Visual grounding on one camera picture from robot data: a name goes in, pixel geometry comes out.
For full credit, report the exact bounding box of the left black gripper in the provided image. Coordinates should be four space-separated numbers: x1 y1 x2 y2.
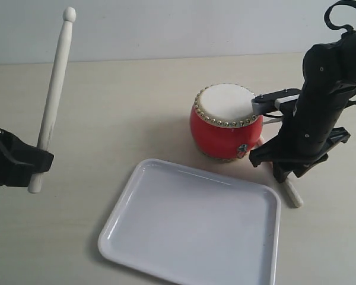
0 129 54 187

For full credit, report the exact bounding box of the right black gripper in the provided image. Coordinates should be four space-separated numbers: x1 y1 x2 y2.
249 118 351 183

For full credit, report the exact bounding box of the white wooden drumstick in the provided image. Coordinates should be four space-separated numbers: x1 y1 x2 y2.
27 7 77 195
256 137 304 208

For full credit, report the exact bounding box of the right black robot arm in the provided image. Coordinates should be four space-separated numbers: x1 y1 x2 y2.
249 32 356 183

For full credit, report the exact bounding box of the small red drum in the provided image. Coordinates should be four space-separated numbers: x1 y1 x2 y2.
189 83 263 160

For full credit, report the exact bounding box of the white plastic tray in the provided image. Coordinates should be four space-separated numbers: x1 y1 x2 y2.
97 159 281 284

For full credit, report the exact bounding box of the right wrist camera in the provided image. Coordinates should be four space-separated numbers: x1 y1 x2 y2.
251 88 301 115

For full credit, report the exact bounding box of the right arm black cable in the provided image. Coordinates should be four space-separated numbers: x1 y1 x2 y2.
324 0 356 33

